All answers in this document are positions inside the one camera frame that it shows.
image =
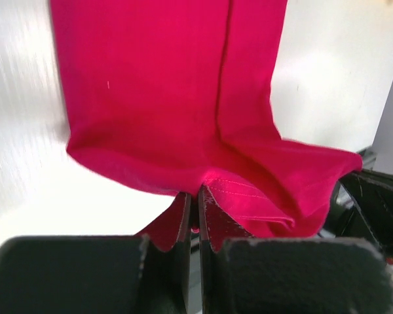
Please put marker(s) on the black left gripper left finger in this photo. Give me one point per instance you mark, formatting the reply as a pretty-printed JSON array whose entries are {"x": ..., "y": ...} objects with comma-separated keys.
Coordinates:
[{"x": 143, "y": 273}]

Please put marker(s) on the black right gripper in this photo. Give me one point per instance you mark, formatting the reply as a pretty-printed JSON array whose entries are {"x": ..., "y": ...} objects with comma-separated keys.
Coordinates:
[{"x": 361, "y": 206}]

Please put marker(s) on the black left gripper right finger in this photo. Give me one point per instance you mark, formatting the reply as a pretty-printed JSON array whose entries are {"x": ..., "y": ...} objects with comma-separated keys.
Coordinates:
[{"x": 245, "y": 274}]

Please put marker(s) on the magenta t shirt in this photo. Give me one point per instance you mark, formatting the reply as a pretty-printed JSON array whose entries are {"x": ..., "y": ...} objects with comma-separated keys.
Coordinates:
[{"x": 170, "y": 96}]

